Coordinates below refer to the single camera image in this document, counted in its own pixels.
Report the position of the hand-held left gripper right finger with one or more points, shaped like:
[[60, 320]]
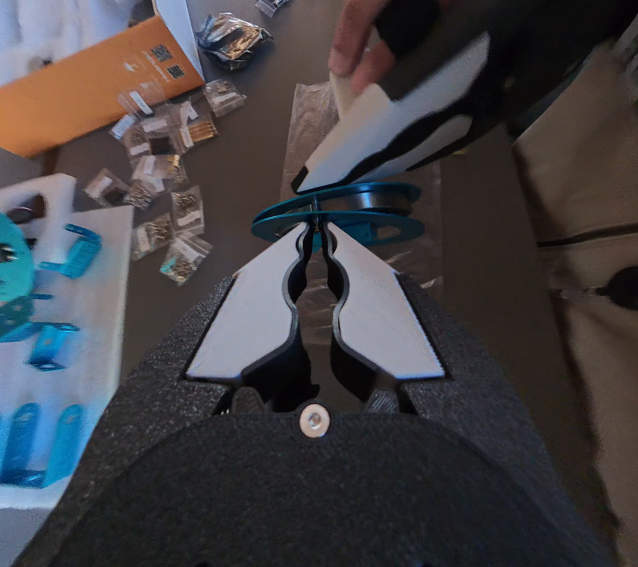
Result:
[[389, 327]]

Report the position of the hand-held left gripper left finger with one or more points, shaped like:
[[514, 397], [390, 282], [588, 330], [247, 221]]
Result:
[[239, 327]]

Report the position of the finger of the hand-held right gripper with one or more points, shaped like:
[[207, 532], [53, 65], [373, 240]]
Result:
[[359, 138], [433, 143]]

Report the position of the blue metal turntable assembly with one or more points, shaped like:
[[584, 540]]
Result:
[[389, 228]]

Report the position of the grey desk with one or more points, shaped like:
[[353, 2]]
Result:
[[239, 153]]

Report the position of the large clear plastic bag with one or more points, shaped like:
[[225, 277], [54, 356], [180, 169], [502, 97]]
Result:
[[309, 128]]

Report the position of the white foam sheet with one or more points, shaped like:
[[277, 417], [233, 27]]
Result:
[[89, 377]]

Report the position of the dark shiny component bag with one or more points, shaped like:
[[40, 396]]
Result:
[[234, 41]]

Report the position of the pile of small hardware bags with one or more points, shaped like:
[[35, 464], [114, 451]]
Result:
[[154, 163]]

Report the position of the person's beige jacket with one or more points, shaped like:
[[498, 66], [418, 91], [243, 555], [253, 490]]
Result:
[[588, 377]]

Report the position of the white foam block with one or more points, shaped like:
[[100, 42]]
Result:
[[55, 193]]

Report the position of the teal round plate with servo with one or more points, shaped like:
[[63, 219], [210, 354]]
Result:
[[12, 252]]

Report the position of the orange and white cardboard box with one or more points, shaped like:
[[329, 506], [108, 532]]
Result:
[[74, 78]]

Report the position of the blue perforated metal bracket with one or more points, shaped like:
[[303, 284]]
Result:
[[77, 252]]

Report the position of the small blue angled bracket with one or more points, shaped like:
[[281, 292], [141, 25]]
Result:
[[50, 347]]

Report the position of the blue U-shaped metal bracket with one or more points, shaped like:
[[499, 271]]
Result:
[[20, 447], [65, 442]]

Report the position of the teal folded metal bracket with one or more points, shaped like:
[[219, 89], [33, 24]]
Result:
[[17, 317]]

